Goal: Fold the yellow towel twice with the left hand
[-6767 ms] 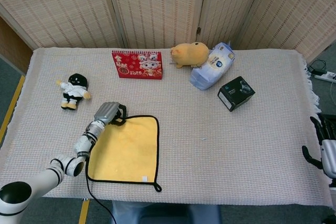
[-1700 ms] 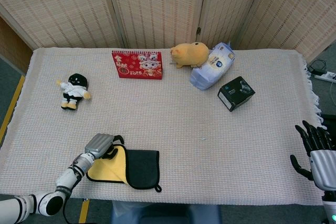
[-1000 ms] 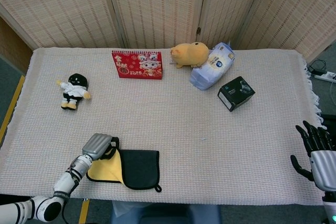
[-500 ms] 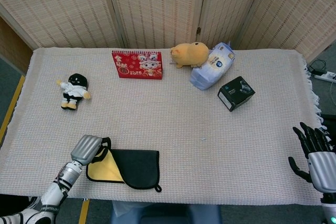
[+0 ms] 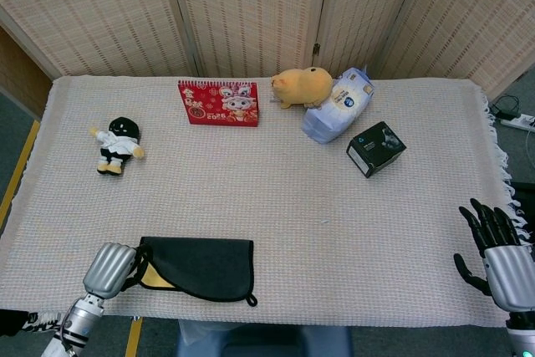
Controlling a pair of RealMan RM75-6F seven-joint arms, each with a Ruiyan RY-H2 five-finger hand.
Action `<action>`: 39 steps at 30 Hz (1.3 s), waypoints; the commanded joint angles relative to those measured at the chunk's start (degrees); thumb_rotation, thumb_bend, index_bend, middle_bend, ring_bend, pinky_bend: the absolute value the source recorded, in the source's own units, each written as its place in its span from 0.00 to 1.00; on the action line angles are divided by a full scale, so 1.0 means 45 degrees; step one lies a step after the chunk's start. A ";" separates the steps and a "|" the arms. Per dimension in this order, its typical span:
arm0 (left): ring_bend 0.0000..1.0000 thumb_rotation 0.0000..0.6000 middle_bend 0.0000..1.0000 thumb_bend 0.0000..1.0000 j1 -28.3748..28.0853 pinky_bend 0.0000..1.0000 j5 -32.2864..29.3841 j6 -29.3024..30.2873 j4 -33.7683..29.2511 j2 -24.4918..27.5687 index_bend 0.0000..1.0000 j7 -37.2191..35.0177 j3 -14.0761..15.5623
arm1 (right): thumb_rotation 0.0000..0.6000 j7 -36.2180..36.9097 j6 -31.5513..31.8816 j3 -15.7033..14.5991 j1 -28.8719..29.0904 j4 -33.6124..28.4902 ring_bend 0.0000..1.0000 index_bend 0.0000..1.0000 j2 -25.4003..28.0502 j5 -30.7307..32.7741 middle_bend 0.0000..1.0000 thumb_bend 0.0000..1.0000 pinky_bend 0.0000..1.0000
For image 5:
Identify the white power strip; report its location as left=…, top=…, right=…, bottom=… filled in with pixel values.
left=498, top=113, right=535, bottom=131

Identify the orange plush capybara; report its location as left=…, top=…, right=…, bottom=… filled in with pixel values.
left=270, top=65, right=334, bottom=110

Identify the black cardboard box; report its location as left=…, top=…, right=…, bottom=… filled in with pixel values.
left=345, top=120, right=408, bottom=180

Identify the black white braided cable sleeve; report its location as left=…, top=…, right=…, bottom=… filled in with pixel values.
left=0, top=308, right=64, bottom=338

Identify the yellow cloth with black trim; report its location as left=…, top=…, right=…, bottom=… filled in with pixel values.
left=136, top=236, right=259, bottom=308

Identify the woven beige folding screen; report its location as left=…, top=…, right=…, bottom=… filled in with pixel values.
left=0, top=0, right=535, bottom=101

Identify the red desk calendar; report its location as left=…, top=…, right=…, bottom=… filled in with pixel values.
left=176, top=79, right=261, bottom=128

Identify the black-headed plush doll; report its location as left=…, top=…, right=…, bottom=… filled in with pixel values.
left=88, top=115, right=146, bottom=176

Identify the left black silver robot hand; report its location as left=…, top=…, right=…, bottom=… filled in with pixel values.
left=81, top=242, right=154, bottom=301

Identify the pale blue tissue pack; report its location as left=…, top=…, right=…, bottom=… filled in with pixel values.
left=301, top=65, right=376, bottom=145

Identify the blue grey robot torso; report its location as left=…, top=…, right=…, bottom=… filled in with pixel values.
left=175, top=319, right=354, bottom=357

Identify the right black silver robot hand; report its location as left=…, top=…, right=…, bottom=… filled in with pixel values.
left=452, top=197, right=535, bottom=313

